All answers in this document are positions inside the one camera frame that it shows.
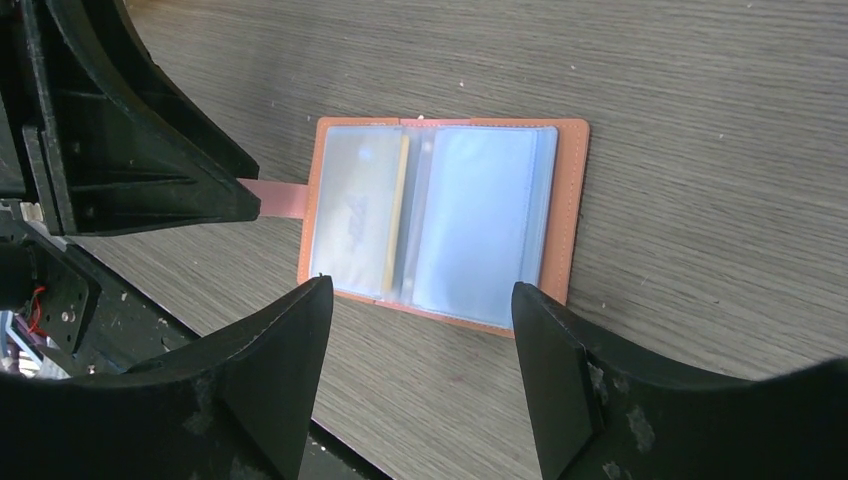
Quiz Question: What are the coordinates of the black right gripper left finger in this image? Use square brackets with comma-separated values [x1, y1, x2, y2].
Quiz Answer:
[1, 276, 333, 479]

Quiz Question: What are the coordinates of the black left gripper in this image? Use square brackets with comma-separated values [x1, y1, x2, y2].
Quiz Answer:
[1, 1, 260, 355]

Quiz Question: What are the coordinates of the orange leather card holder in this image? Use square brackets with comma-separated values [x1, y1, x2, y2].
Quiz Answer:
[246, 117, 590, 336]

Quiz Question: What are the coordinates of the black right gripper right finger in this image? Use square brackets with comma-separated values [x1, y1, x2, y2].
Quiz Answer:
[512, 283, 847, 479]

